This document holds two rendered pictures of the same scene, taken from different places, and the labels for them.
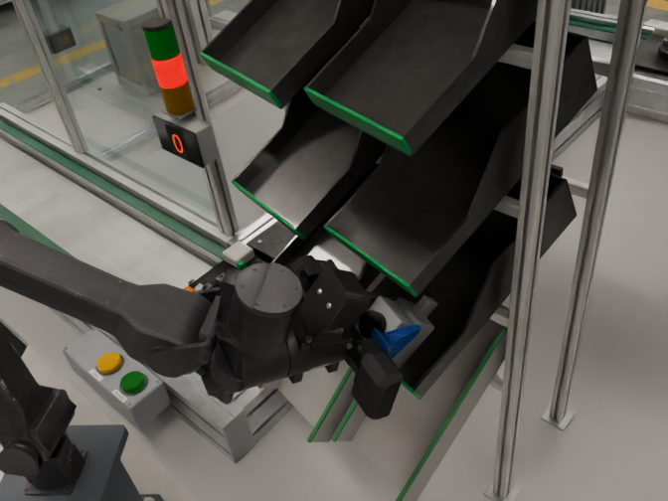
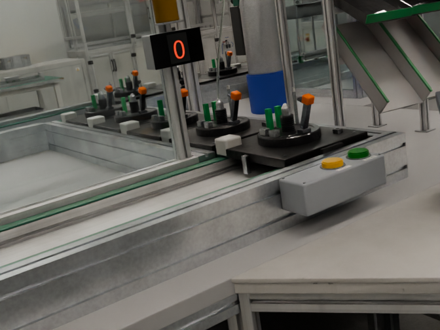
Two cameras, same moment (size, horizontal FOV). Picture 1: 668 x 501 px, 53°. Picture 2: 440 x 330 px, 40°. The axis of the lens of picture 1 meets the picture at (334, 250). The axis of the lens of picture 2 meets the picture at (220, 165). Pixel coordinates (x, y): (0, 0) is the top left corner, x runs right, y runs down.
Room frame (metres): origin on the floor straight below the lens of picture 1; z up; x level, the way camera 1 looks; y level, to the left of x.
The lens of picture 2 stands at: (0.80, 1.49, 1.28)
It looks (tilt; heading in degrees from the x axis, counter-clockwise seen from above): 15 degrees down; 280
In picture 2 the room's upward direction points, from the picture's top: 9 degrees counter-clockwise
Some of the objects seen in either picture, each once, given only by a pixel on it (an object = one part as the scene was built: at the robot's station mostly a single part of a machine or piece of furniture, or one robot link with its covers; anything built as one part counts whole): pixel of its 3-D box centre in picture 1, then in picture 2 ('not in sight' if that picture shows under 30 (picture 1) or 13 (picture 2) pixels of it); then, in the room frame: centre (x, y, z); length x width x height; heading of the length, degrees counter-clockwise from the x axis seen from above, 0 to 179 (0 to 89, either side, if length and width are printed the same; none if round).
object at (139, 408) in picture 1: (115, 375); (334, 181); (0.78, 0.40, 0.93); 0.21 x 0.07 x 0.06; 43
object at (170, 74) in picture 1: (169, 69); not in sight; (1.09, 0.23, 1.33); 0.05 x 0.05 x 0.05
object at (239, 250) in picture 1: (239, 257); (228, 145); (1.01, 0.18, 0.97); 0.05 x 0.05 x 0.04; 43
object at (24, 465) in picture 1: (34, 430); not in sight; (0.52, 0.39, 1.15); 0.09 x 0.07 x 0.06; 163
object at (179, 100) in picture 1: (177, 95); (165, 9); (1.09, 0.23, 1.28); 0.05 x 0.05 x 0.05
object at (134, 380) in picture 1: (133, 383); (358, 155); (0.73, 0.36, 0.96); 0.04 x 0.04 x 0.02
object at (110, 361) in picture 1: (109, 363); (332, 165); (0.78, 0.40, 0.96); 0.04 x 0.04 x 0.02
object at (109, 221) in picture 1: (156, 261); (173, 202); (1.10, 0.38, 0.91); 0.84 x 0.28 x 0.10; 43
